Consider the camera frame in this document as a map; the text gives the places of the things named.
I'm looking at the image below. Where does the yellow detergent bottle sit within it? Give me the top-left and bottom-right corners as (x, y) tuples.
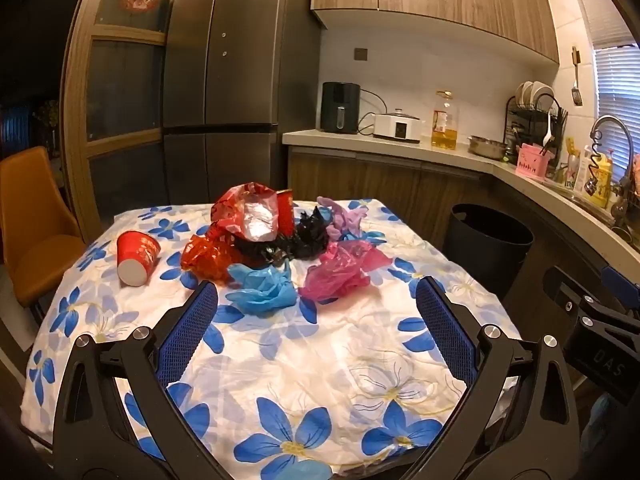
(590, 152), (615, 208)

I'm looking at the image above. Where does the black plastic bag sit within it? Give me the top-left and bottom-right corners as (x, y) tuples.
(235, 207), (331, 266)

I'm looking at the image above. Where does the steel sink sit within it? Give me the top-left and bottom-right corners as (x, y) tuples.
(540, 180), (640, 241)

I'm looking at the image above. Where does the blue cloth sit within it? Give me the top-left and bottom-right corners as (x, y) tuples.
(587, 392), (618, 441)

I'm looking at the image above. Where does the black coiled hose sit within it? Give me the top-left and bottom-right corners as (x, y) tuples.
(585, 132), (603, 196)

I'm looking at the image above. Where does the steel bowl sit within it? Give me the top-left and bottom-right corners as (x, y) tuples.
(467, 135), (508, 160)

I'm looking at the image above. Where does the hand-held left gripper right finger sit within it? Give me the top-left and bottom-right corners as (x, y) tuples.
(400, 276), (581, 480)

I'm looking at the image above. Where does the black air fryer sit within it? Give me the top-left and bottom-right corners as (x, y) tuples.
(320, 81), (362, 135)

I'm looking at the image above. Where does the black dish rack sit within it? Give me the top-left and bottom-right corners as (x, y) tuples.
(504, 94), (568, 166)

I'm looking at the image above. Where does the dark grey refrigerator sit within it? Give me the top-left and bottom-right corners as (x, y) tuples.
(161, 0), (323, 206)

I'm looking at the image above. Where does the orange chair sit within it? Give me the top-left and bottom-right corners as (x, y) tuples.
(0, 146), (88, 311)

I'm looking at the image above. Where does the wooden lower cabinet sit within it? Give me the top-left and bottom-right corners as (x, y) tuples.
(287, 146), (621, 311)

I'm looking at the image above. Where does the wooden glass door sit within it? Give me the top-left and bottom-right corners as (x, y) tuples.
(60, 0), (186, 241)

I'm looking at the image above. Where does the beige kitchen countertop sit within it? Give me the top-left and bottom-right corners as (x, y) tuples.
(281, 129), (640, 281)

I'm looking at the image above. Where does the black power cable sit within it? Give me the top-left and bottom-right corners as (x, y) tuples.
(357, 88), (390, 136)

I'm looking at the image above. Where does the red foil snack bag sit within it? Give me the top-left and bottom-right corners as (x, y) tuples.
(209, 183), (297, 242)

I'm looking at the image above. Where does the steel faucet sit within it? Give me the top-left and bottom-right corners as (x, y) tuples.
(590, 115), (636, 231)

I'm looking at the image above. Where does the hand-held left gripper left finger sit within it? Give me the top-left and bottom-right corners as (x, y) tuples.
(52, 280), (236, 480)

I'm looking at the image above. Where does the black trash bin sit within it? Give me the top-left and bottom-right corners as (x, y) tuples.
(442, 203), (535, 306)

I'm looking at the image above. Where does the blue floral tablecloth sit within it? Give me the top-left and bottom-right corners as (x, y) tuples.
(20, 197), (523, 480)

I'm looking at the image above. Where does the pink utensil holder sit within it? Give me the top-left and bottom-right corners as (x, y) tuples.
(516, 143), (551, 178)

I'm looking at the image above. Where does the hanging metal spatula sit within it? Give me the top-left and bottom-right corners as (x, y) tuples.
(571, 46), (584, 107)

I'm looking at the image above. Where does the white electric cooker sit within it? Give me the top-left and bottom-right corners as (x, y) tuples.
(372, 108), (422, 142)

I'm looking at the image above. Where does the cooking oil bottle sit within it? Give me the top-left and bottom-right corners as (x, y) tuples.
(431, 91), (460, 151)

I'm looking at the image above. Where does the window blind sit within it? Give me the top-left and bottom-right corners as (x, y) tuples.
(570, 0), (640, 171)

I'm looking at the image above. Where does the red plastic wrapper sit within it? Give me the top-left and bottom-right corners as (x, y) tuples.
(180, 232), (246, 278)

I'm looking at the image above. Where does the pink plastic bag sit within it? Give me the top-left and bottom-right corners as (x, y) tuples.
(299, 240), (393, 303)

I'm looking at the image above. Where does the red paper cup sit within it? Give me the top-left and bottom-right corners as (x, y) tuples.
(116, 230), (162, 287)

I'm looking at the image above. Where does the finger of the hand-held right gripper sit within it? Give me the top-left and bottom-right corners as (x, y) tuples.
(542, 265), (603, 328)
(601, 266), (640, 312)

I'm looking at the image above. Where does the white bottle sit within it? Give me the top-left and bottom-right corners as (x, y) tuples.
(574, 145), (593, 193)

